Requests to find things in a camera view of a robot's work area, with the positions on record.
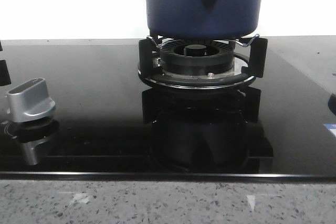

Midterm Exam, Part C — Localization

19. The blue cooking pot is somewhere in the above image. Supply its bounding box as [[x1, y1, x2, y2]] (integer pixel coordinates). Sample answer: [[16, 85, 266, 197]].
[[146, 0, 261, 40]]

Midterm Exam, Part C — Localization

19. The dark blue pot lid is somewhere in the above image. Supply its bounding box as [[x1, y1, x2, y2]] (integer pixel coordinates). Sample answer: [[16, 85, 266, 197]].
[[328, 93, 336, 115]]

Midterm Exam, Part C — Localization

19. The black glass gas stove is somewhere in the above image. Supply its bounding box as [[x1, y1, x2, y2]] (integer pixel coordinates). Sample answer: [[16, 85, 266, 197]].
[[1, 36, 335, 182]]

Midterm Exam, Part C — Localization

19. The black gas burner head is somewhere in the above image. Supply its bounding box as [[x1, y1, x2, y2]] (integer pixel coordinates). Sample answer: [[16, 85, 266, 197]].
[[160, 40, 234, 76]]

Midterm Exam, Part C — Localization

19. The silver stove knob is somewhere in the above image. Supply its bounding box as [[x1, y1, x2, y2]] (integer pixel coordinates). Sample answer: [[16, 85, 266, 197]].
[[7, 78, 56, 123]]

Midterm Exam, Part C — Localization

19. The black left pan support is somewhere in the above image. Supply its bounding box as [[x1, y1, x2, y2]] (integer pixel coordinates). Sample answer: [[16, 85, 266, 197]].
[[0, 38, 12, 87]]

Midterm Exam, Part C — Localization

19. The blue white label sticker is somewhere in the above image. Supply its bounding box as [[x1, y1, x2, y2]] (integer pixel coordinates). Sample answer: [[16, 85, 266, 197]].
[[324, 124, 336, 137]]

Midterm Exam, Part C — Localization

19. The black pan support ring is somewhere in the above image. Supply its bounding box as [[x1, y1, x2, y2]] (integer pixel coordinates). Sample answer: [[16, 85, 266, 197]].
[[137, 37, 268, 92]]

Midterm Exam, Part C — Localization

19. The silver wire pot trivet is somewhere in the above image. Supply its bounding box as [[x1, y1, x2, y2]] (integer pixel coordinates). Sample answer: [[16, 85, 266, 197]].
[[146, 34, 260, 49]]

